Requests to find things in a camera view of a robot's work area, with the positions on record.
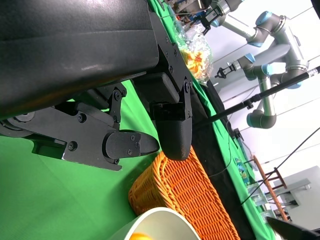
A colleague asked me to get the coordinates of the pale green bowl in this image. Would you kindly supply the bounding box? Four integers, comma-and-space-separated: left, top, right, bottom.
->
107, 206, 201, 240

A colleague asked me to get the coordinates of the blue green printed packet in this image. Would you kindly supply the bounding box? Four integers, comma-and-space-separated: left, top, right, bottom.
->
234, 157, 250, 185

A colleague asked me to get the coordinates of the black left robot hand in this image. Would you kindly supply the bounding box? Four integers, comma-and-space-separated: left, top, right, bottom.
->
0, 0, 194, 172

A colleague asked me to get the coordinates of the wooden stand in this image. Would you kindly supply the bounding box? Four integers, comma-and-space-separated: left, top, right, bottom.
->
251, 154, 291, 223

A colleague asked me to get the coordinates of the green tablecloth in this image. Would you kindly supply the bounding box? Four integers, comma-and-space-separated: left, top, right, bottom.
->
147, 0, 278, 240
0, 79, 161, 240

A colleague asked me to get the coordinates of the black industrial arm gripper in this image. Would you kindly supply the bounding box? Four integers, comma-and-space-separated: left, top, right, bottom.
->
214, 65, 238, 80
198, 6, 227, 36

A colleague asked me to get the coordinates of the orange swirl ring bread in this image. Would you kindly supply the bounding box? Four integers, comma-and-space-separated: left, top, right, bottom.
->
130, 231, 152, 240

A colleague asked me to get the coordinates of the grey cabinet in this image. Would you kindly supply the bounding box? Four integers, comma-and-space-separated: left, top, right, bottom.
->
273, 166, 320, 227

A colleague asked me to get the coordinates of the black boom pole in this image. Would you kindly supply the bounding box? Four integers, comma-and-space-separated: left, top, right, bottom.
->
194, 65, 320, 129

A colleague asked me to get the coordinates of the orange wicker basket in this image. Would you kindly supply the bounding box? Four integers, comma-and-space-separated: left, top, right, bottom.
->
128, 146, 241, 240

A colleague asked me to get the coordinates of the clear bag of snacks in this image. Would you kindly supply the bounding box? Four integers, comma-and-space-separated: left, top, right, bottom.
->
173, 19, 215, 88

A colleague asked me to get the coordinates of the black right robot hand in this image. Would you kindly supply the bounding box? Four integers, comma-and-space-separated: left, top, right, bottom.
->
266, 216, 320, 240

